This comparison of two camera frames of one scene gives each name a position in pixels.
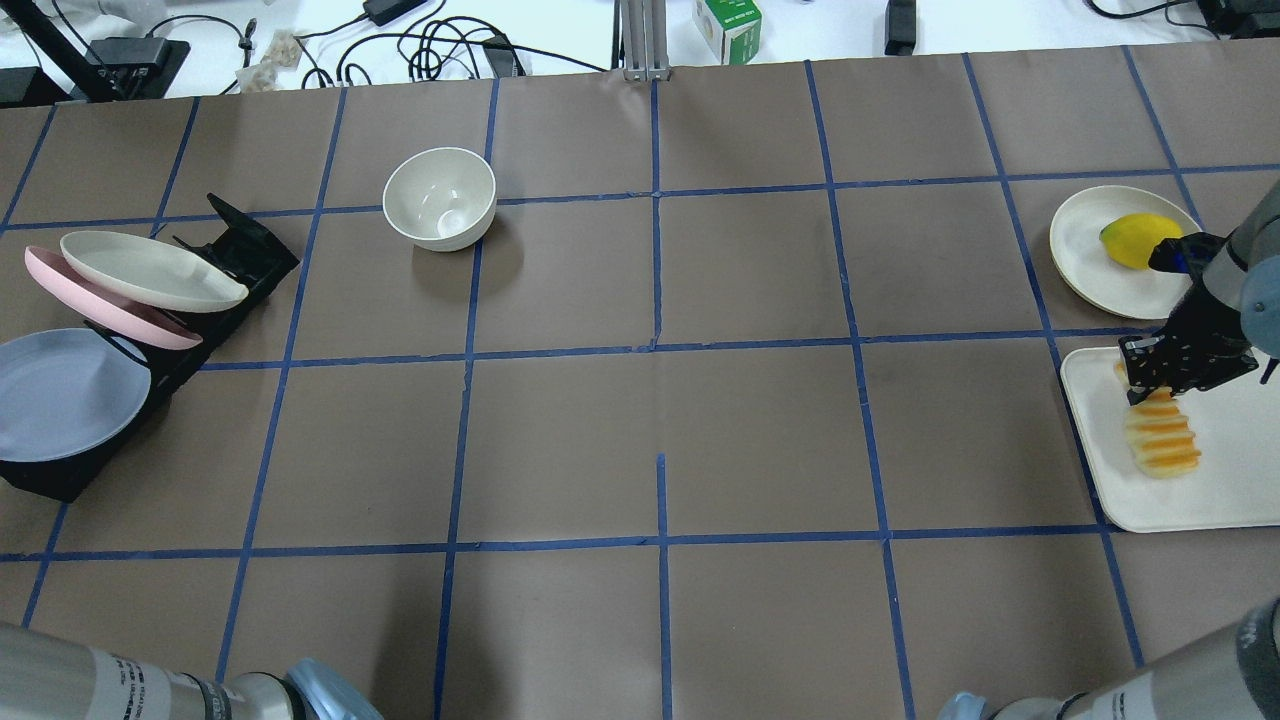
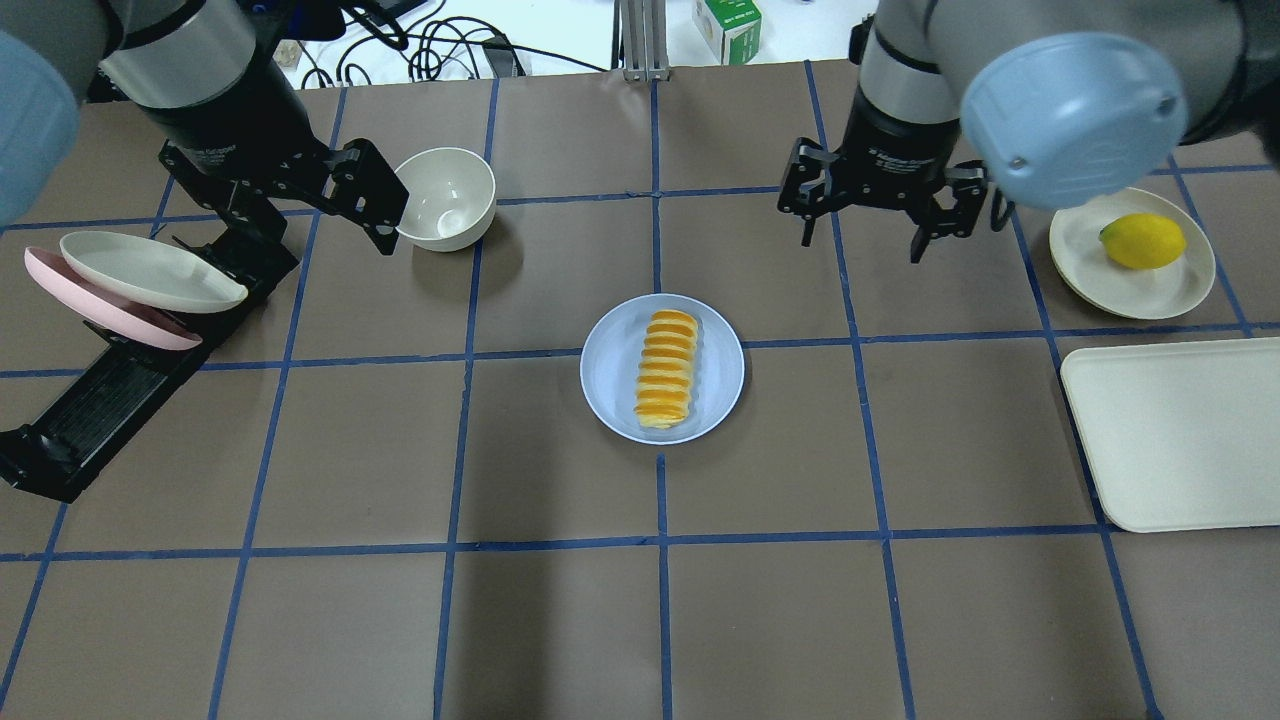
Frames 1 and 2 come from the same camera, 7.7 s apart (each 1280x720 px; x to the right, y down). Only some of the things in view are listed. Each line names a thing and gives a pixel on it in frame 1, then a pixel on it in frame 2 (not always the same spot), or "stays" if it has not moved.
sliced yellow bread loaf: [1162, 441] to [665, 369]
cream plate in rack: [152, 273] stays
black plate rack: [242, 245] stays
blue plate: [63, 391] to [662, 369]
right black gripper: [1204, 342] to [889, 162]
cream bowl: [441, 198] stays
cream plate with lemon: [1095, 274] stays
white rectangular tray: [1236, 425] stays
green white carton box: [731, 28] stays
